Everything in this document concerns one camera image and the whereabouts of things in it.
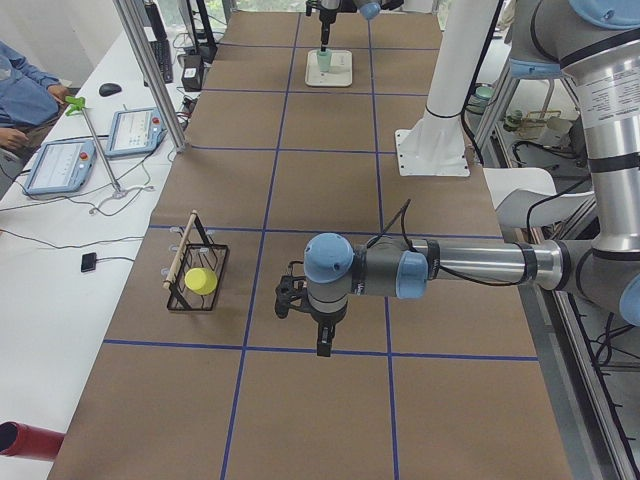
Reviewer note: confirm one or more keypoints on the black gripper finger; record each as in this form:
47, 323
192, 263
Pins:
325, 36
325, 338

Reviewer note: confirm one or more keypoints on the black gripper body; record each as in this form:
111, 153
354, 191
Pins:
327, 17
325, 320

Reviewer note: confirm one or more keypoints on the pale green cup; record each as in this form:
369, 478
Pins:
324, 60

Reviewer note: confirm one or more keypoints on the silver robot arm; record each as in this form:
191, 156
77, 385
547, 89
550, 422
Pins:
368, 9
596, 44

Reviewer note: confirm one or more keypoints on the cream rabbit tray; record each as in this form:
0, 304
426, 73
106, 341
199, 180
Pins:
340, 74

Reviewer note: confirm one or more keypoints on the yellow cup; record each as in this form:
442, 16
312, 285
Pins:
202, 281

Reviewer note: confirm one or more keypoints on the black box with label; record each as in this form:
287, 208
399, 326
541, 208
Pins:
192, 73

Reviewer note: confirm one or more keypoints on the black keyboard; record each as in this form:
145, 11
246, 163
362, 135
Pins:
162, 53

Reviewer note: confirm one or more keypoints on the far teach pendant tablet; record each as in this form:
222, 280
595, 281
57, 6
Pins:
135, 132

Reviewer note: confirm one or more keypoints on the teach pendant tablet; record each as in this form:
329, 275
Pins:
60, 167
135, 132

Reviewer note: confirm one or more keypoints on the black computer mouse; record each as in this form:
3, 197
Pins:
109, 89

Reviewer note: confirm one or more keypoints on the white plastic chair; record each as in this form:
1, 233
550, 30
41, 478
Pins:
522, 196

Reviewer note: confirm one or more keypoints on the small black square device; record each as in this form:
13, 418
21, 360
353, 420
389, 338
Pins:
88, 262

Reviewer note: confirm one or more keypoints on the metal rod stand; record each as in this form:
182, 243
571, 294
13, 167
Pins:
77, 105

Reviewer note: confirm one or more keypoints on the near teach pendant tablet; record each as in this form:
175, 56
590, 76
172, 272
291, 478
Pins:
60, 167

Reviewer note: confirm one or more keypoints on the person in blue shirt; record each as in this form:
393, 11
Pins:
32, 101

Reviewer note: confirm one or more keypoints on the red cylinder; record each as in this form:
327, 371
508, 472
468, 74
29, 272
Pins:
30, 442

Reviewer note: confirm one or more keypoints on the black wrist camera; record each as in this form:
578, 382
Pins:
311, 5
291, 292

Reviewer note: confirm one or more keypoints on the black wire cup rack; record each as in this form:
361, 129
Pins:
196, 248

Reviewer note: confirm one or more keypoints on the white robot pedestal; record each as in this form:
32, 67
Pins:
435, 145

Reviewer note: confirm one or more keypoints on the aluminium frame post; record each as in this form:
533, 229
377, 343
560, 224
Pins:
133, 27

